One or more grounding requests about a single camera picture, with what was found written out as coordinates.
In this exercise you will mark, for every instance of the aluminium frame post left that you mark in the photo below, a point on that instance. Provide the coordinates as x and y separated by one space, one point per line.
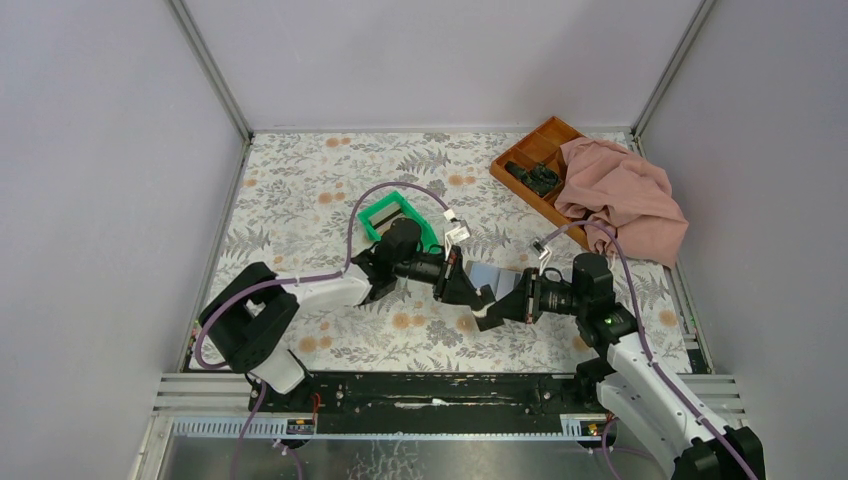
192 34

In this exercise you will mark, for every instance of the pink cloth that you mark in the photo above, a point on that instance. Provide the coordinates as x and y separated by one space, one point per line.
610 185

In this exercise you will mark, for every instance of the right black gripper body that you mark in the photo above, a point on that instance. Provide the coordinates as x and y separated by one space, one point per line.
527 297

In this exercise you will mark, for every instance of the aluminium frame post right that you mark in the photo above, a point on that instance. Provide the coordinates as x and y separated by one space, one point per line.
679 54

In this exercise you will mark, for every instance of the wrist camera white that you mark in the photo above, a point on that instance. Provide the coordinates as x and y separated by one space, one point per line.
458 233
542 250

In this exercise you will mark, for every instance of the grey leather card holder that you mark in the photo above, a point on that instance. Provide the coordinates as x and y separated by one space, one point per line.
502 281

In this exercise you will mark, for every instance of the dark green patterned cloth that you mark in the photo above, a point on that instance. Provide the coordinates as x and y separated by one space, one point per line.
540 179

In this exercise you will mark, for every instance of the aluminium frame post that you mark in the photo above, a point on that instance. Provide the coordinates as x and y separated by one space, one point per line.
192 34
679 54

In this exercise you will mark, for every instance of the green plastic bin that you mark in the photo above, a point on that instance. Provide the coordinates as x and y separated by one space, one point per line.
428 236

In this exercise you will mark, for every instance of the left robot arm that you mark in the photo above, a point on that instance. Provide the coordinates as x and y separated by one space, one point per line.
247 320

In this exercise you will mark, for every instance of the card stack in bin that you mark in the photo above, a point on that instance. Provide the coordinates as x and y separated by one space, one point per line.
383 219

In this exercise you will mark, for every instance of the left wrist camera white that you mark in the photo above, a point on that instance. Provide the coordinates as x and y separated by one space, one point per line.
458 233

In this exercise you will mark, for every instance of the floral table mat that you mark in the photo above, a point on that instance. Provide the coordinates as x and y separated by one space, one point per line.
292 212

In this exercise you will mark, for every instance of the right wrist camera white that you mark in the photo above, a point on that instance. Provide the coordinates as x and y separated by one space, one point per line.
542 250

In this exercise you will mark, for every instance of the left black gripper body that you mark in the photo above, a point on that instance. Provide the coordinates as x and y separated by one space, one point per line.
451 281

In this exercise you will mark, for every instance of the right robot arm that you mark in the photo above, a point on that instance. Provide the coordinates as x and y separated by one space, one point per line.
627 378

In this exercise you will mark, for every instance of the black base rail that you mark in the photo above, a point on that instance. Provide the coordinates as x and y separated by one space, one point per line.
375 403

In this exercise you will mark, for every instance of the orange compartment tray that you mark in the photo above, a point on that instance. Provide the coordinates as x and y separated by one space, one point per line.
541 148

